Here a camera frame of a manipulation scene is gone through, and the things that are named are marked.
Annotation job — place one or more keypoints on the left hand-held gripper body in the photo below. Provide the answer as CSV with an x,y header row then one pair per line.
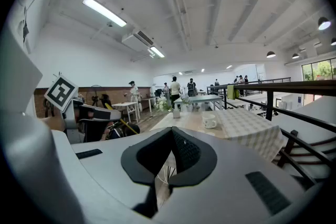
x,y
61,91

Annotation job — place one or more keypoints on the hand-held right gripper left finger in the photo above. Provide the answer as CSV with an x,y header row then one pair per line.
x,y
110,165

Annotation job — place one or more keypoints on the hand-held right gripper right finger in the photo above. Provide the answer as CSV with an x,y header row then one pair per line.
x,y
231,191

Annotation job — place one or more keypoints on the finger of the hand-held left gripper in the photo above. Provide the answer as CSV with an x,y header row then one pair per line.
x,y
102,113

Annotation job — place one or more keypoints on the white cup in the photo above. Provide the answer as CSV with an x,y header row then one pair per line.
x,y
209,121

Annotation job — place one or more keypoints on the black floor fan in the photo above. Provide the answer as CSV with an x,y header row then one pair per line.
x,y
95,94

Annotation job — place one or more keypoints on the small white table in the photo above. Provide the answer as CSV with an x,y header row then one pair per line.
x,y
125,105

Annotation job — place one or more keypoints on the white artificial flowers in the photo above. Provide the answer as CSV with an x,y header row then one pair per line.
x,y
162,105

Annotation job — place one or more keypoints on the table with checkered cloth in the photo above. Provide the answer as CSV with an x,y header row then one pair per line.
x,y
249,131

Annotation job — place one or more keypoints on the white vase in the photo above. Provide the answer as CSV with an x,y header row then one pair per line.
x,y
176,114

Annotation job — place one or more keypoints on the ceiling air conditioner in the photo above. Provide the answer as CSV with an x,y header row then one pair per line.
x,y
136,39

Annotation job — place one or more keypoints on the long ceiling light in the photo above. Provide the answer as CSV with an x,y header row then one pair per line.
x,y
157,51
104,11

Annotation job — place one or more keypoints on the dark wooden chair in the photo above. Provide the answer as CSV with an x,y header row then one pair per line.
x,y
302,148

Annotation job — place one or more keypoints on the grey table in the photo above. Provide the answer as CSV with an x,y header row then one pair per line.
x,y
202,98

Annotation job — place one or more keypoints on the green cloth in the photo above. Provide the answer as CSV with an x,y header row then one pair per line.
x,y
232,91

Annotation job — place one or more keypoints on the black metal railing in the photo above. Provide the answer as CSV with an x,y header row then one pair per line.
x,y
288,85

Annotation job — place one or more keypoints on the black pendant lamp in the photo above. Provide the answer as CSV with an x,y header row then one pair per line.
x,y
271,54
324,24
295,56

